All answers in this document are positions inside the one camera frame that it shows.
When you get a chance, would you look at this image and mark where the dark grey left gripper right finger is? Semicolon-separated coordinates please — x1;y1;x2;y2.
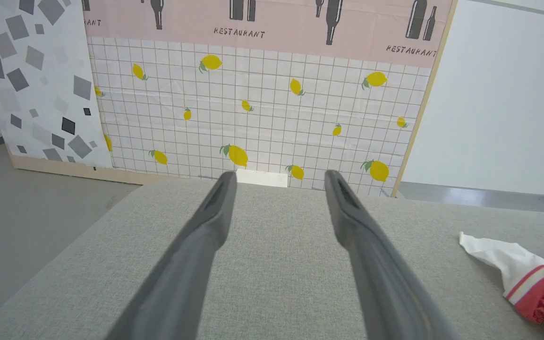
324;170;462;340

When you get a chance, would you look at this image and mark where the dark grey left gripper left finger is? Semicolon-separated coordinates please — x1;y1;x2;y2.
104;171;238;340

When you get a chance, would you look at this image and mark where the red and white basketball jersey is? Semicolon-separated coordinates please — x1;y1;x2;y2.
459;231;544;331

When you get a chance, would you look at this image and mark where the grey fabric sofa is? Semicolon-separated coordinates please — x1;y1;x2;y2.
0;178;544;340

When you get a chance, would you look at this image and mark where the white rectangular block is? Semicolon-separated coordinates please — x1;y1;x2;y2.
236;169;289;188

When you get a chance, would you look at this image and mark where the lemon grid restaurant backdrop panel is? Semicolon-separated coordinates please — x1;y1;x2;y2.
82;0;458;198

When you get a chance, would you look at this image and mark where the grey terrazzo pattern panel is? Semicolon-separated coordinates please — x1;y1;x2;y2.
0;0;178;186

